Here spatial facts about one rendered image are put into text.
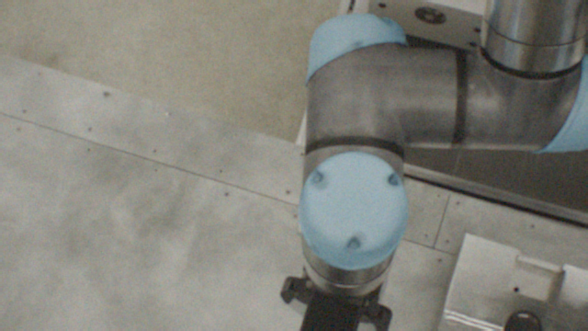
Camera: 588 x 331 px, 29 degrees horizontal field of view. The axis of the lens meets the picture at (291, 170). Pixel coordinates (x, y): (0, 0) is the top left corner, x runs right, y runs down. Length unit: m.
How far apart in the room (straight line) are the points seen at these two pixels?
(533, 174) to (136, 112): 0.84
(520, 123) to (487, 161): 1.13
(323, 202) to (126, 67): 1.51
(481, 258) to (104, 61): 1.23
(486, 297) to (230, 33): 1.19
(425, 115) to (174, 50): 1.46
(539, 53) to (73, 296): 0.68
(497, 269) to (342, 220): 0.45
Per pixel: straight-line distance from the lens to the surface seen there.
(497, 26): 0.83
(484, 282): 1.22
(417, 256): 1.31
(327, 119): 0.84
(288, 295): 1.05
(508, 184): 1.98
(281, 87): 2.23
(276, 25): 2.29
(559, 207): 1.96
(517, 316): 1.22
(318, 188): 0.80
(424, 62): 0.86
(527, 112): 0.85
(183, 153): 1.35
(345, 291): 0.91
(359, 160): 0.80
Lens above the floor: 2.06
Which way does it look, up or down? 72 degrees down
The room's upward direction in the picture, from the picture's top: 2 degrees counter-clockwise
